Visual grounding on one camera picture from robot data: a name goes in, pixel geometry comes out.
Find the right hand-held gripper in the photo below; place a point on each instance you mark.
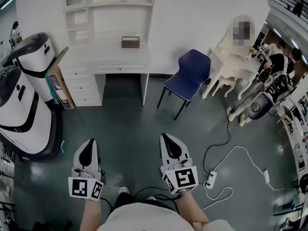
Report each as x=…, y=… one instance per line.
x=184, y=177

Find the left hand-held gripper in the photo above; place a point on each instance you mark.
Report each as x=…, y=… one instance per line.
x=79, y=186

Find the person's right forearm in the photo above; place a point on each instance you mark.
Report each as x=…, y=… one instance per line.
x=192, y=208

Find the person's left forearm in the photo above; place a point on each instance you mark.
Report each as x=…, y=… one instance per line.
x=90, y=215

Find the white desk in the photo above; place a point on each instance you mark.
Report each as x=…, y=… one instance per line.
x=101, y=54

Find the blue curved strip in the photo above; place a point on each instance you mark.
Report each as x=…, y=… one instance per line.
x=62, y=146

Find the white power strip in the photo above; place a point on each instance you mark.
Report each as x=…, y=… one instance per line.
x=211, y=179

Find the person's right shoe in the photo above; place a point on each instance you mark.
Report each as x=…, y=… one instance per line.
x=151, y=198

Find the person's shoe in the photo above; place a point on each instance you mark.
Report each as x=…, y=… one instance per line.
x=151, y=198
x=124, y=190

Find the person's left shoe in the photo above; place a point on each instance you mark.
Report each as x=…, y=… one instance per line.
x=124, y=190

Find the person's black trousers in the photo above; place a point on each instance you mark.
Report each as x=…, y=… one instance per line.
x=125, y=198

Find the person's white shirt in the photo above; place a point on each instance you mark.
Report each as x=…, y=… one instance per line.
x=144, y=218

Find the white and black mobile robot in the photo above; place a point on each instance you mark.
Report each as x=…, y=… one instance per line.
x=29, y=119
x=33, y=61

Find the teal flat board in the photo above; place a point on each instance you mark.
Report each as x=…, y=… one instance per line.
x=54, y=93

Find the flat cardboard box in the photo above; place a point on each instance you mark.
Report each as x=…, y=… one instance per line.
x=61, y=88

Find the blue chair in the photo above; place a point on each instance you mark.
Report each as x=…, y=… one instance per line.
x=192, y=66

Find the white power adapter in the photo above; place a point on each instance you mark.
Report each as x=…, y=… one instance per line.
x=266, y=175

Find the dark round seat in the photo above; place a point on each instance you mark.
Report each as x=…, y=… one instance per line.
x=258, y=107

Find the brown wooden box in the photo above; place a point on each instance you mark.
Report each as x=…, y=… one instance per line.
x=130, y=42

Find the white workbench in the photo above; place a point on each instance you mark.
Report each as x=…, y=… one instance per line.
x=297, y=133

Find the white shelf hutch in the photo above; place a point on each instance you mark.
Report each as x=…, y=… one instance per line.
x=89, y=16

